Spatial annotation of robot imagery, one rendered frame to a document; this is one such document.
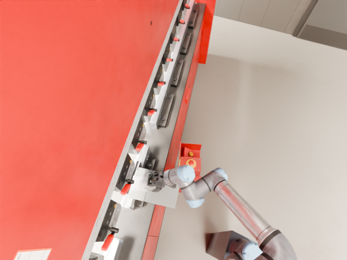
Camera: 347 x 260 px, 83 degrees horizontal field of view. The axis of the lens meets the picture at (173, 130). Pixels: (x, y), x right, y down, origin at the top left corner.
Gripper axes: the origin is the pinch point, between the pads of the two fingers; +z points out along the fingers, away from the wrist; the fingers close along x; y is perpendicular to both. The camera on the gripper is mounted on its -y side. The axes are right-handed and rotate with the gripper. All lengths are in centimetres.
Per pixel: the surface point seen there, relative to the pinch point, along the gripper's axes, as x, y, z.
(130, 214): 16.0, -0.2, 17.4
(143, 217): 17.0, -6.3, 12.3
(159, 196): 6.4, -5.1, -3.1
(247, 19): -318, -147, 1
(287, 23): -296, -186, -45
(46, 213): 24, 52, -45
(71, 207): 21, 46, -39
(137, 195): 6.6, 4.5, 5.0
